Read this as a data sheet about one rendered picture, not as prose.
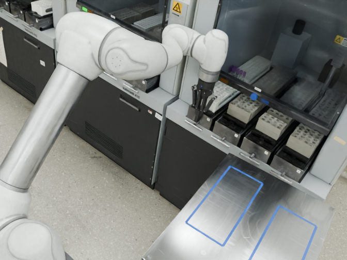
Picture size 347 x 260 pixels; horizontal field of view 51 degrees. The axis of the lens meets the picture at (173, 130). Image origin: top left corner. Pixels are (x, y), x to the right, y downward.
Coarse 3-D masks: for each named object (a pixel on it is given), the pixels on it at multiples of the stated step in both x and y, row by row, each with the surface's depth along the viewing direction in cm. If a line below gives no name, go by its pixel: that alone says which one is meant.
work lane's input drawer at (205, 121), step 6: (234, 96) 181; (228, 102) 177; (192, 108) 171; (222, 108) 173; (192, 114) 173; (204, 114) 168; (210, 114) 167; (216, 114) 170; (186, 120) 171; (192, 120) 174; (204, 120) 169; (210, 120) 167; (204, 126) 171; (210, 126) 169
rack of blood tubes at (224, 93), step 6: (216, 84) 180; (222, 84) 180; (216, 90) 174; (222, 90) 175; (228, 90) 176; (234, 90) 177; (210, 96) 169; (222, 96) 172; (228, 96) 181; (216, 102) 167; (222, 102) 177; (210, 108) 169; (216, 108) 169
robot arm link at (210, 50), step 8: (208, 32) 143; (216, 32) 141; (224, 32) 143; (200, 40) 145; (208, 40) 141; (216, 40) 140; (224, 40) 141; (192, 48) 147; (200, 48) 144; (208, 48) 142; (216, 48) 141; (224, 48) 142; (192, 56) 150; (200, 56) 146; (208, 56) 144; (216, 56) 143; (224, 56) 145; (200, 64) 150; (208, 64) 146; (216, 64) 146
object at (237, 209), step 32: (224, 160) 144; (224, 192) 131; (256, 192) 134; (288, 192) 136; (192, 224) 119; (224, 224) 121; (256, 224) 122; (288, 224) 124; (320, 224) 126; (160, 256) 108; (192, 256) 110; (224, 256) 111; (256, 256) 113; (288, 256) 115
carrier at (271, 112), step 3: (270, 108) 166; (267, 111) 166; (270, 111) 165; (273, 111) 166; (270, 114) 165; (273, 114) 164; (276, 114) 164; (279, 114) 164; (276, 117) 164; (279, 117) 163; (282, 117) 162; (285, 117) 163; (282, 120) 163; (285, 120) 162; (288, 120) 161; (288, 123) 162; (288, 126) 164; (285, 129) 164
